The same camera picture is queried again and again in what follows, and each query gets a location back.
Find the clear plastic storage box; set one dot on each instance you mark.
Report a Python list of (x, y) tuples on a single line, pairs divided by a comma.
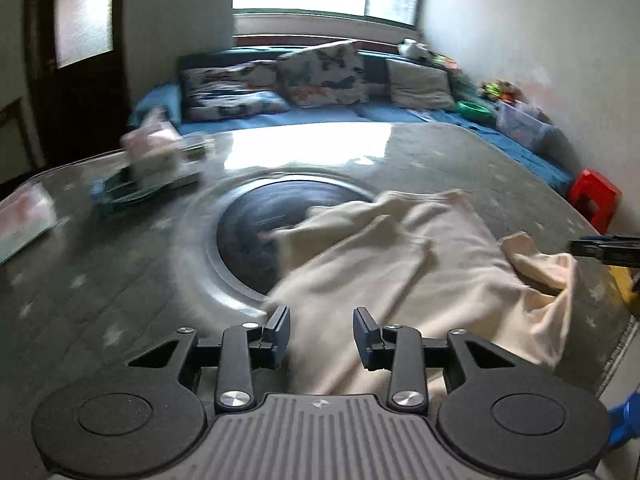
[(522, 128)]

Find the butterfly pillow lying flat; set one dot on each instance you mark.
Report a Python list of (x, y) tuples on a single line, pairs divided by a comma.
[(212, 94)]

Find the white flat box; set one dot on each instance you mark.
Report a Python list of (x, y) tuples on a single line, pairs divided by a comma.
[(194, 147)]

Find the round black induction cooktop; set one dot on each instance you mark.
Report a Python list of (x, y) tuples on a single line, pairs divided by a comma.
[(242, 242)]

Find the green plastic bowl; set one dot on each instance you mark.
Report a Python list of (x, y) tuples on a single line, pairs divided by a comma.
[(474, 112)]

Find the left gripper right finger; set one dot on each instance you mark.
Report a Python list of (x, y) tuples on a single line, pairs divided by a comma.
[(405, 353)]

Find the pink tissue pack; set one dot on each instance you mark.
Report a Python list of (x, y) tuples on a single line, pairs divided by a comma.
[(153, 150)]

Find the panda plush toy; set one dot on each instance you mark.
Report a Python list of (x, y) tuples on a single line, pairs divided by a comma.
[(414, 50)]

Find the red plastic stool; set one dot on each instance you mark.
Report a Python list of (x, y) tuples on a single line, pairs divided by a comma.
[(596, 198)]

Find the cream beige garment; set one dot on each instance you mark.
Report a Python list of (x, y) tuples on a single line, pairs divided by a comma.
[(423, 260)]

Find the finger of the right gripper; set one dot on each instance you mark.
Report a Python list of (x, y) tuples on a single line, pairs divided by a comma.
[(612, 250)]

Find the dark wooden door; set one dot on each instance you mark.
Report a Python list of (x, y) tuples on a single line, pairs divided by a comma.
[(74, 56)]

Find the butterfly pillow standing upright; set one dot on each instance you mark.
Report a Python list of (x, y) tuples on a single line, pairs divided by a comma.
[(329, 74)]

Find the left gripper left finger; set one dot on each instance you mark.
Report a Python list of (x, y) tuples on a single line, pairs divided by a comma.
[(239, 351)]

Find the white tissue pack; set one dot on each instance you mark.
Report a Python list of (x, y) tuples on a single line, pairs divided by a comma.
[(26, 214)]

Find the plain grey cushion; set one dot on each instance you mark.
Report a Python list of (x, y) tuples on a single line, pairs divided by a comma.
[(419, 87)]

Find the colourful plush toys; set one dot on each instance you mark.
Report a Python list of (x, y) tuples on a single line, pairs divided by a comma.
[(498, 90)]

